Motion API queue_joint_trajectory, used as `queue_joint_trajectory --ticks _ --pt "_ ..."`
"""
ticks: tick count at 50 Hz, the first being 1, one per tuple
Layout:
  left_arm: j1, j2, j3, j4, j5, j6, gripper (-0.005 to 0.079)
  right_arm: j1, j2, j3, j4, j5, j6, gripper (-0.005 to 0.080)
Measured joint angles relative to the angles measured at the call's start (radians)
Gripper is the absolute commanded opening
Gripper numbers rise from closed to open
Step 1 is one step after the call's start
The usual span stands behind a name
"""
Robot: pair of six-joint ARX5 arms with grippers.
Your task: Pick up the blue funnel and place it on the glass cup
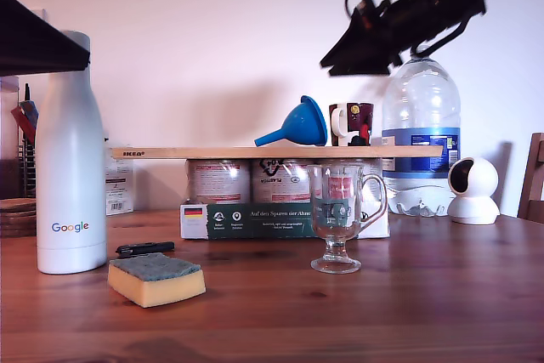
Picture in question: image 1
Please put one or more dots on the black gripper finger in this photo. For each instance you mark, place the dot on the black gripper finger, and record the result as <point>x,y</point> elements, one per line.
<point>30,44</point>
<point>370,61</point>
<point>353,42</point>

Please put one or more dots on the blue plastic funnel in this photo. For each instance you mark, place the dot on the blue plastic funnel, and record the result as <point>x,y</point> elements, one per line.
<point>304,123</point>

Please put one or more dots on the black pen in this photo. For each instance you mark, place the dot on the black pen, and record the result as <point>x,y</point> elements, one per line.
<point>27,92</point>

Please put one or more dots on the large clear plastic water bottle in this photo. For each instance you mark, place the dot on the large clear plastic water bottle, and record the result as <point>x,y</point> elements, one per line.
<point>421,103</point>

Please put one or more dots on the red and blue packet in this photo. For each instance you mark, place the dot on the red and blue packet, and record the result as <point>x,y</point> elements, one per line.
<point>24,117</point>

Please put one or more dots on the white Google steel bottle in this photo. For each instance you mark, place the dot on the white Google steel bottle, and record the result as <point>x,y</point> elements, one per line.
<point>70,146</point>

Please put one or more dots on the white box with barcode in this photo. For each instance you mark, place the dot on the white box with barcode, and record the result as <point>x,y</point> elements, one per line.
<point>120,193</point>

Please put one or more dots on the wooden IKEA board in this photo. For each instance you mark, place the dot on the wooden IKEA board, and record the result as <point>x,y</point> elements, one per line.
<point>212,152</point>

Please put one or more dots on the brown wooden chair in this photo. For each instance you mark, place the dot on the brown wooden chair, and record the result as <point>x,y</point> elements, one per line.
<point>535,167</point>

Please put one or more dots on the yellow sponge green scourer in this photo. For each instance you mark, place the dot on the yellow sponge green scourer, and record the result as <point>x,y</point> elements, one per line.
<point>158,290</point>

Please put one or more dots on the white wall switch plate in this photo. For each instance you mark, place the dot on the white wall switch plate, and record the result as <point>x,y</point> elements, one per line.
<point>41,12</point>

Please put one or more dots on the white round security camera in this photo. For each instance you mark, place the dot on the white round security camera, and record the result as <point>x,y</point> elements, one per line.
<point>475,205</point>

